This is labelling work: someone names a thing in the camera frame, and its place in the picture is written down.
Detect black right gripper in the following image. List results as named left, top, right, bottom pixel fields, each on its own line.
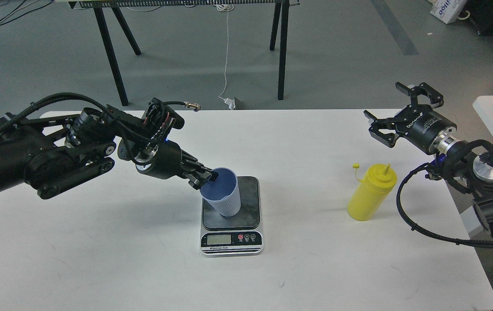
left=363, top=82, right=457, bottom=155

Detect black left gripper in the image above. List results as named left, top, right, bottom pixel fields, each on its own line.
left=136, top=140, right=219, bottom=190

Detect blue plastic cup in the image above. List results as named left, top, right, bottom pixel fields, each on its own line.
left=200, top=167, right=241, bottom=217

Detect yellow squeeze bottle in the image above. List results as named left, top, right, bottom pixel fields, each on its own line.
left=347, top=163, right=397, bottom=221

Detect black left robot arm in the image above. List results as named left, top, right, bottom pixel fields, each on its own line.
left=0, top=92, right=219, bottom=199

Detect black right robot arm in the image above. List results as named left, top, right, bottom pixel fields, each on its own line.
left=363, top=82, right=493, bottom=249

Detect digital kitchen scale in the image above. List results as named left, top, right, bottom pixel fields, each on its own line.
left=200, top=176, right=264, bottom=257

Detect white power adapter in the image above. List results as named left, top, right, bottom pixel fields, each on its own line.
left=224, top=97, right=246, bottom=110

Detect white printed bag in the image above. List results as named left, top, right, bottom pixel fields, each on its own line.
left=428, top=0, right=470, bottom=24

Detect black trestle table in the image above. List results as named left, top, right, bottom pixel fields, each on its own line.
left=67, top=0, right=302, bottom=107

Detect white hanging cable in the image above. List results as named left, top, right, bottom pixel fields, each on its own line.
left=218, top=4, right=231, bottom=102

